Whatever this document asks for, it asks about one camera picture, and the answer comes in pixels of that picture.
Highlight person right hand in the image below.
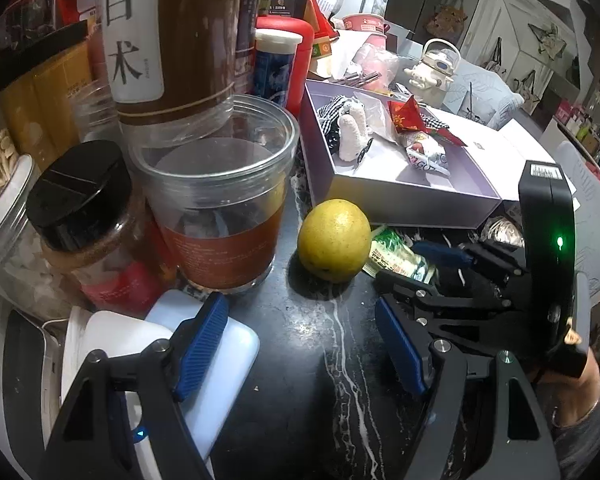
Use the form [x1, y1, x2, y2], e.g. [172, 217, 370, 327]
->
[536, 349, 600, 428]

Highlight red cylinder canister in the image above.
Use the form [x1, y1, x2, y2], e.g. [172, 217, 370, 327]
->
[257, 15, 314, 117]

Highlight brown powder jar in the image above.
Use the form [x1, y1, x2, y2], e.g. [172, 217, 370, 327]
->
[100, 0, 239, 148]

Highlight checkered lace cloth with plush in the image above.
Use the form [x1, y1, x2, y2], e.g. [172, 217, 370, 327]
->
[316, 96, 373, 165]

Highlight clear jar orange label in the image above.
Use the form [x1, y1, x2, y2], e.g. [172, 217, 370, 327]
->
[128, 96, 300, 292]

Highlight bagged white cable coil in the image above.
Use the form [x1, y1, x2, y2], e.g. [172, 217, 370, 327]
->
[478, 213, 527, 252]

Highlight checkered scrunchie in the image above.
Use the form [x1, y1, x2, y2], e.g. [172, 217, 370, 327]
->
[419, 108, 449, 131]

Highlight far leaf chair cushion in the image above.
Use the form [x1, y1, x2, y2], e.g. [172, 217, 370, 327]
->
[442, 61, 524, 130]

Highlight yellow lemon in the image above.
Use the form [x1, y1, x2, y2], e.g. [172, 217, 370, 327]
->
[297, 200, 372, 284]

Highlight red white sauce packet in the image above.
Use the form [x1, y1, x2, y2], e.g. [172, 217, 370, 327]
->
[404, 132, 451, 177]

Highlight black lid spice jar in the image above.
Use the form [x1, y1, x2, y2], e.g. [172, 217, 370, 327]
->
[26, 140, 176, 318]

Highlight silver foil pouch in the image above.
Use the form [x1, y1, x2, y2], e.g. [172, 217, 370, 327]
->
[356, 92, 398, 143]

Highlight green snack packet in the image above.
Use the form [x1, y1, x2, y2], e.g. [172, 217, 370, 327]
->
[363, 226, 436, 284]

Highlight cream cartoon kettle bottle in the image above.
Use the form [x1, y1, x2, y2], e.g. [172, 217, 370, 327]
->
[404, 38, 462, 108]

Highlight white open gift box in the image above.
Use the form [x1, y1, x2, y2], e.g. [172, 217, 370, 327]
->
[300, 81, 579, 232]

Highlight red snack packet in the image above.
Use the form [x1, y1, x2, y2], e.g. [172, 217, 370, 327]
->
[388, 96, 466, 148]

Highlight blue tablet tube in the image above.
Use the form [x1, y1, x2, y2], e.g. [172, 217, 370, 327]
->
[252, 28, 302, 107]

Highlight pink cup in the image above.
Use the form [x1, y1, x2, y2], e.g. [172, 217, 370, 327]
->
[343, 13, 399, 87]

